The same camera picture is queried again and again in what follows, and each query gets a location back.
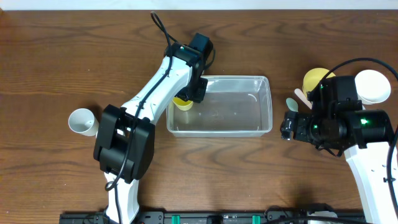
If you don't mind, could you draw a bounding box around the black cable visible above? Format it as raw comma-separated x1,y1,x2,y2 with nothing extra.
104,11,217,224
317,57,398,218

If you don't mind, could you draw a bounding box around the yellow plastic bowl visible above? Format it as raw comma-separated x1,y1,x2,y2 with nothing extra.
302,68,329,97

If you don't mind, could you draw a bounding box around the clear plastic container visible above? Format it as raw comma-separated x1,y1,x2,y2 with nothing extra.
166,75,273,138

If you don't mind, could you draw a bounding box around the yellow plastic cup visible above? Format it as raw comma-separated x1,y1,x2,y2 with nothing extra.
172,97,193,111

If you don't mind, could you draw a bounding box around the white plastic bowl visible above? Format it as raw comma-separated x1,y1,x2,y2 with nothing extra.
354,70,391,105

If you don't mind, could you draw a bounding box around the right black cable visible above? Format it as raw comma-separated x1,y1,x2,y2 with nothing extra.
317,57,398,218

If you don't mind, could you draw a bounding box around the mint green plastic spoon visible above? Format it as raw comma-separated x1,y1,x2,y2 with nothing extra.
285,98,299,112

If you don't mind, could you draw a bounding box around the black mounting rail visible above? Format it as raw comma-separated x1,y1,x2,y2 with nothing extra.
59,203,366,224

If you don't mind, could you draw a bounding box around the left black cable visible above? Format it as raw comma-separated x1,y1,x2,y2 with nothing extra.
104,11,217,224

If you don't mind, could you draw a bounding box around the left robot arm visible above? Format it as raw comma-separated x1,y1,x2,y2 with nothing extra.
93,33,213,223

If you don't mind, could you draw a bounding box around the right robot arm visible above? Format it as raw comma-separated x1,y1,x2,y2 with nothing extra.
280,76,397,223

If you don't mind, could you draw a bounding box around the grey plastic cup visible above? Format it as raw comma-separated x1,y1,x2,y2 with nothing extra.
68,108,99,137

